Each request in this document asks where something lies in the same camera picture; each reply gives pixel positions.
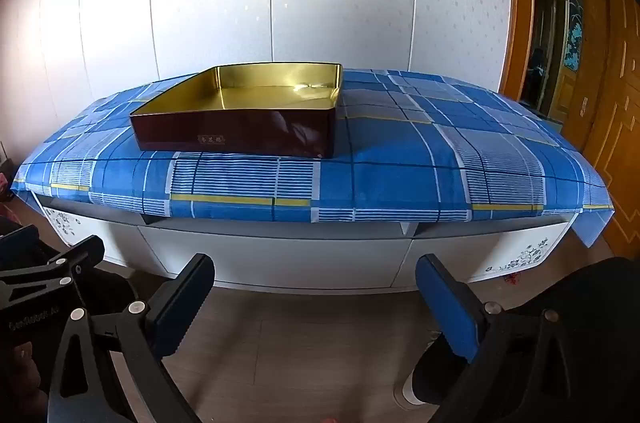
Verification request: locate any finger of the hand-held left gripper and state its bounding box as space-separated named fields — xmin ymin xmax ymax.
xmin=0 ymin=224 xmax=42 ymax=262
xmin=0 ymin=234 xmax=107 ymax=302

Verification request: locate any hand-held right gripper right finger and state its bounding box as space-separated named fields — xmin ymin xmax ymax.
xmin=415 ymin=252 xmax=586 ymax=423

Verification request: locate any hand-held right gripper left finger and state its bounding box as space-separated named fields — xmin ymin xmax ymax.
xmin=49 ymin=252 xmax=217 ymax=423

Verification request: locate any white floral drawer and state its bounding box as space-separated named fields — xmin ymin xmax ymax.
xmin=397 ymin=223 xmax=573 ymax=284
xmin=37 ymin=196 xmax=151 ymax=266

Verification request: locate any white shoe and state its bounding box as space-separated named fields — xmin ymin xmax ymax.
xmin=392 ymin=373 xmax=426 ymax=411

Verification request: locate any white cabinet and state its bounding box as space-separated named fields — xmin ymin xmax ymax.
xmin=30 ymin=193 xmax=573 ymax=296

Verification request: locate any blue plaid tablecloth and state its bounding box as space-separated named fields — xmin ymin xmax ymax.
xmin=10 ymin=68 xmax=616 ymax=249

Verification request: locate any dark red tin box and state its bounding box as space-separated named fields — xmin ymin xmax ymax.
xmin=129 ymin=62 xmax=345 ymax=160

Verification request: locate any brown wooden door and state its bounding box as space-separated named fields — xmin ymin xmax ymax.
xmin=560 ymin=0 xmax=640 ymax=254

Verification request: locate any carved door with blue glass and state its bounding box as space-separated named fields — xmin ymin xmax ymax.
xmin=530 ymin=0 xmax=586 ymax=119

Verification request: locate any orange wooden door frame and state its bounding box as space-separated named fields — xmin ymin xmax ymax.
xmin=500 ymin=0 xmax=537 ymax=99

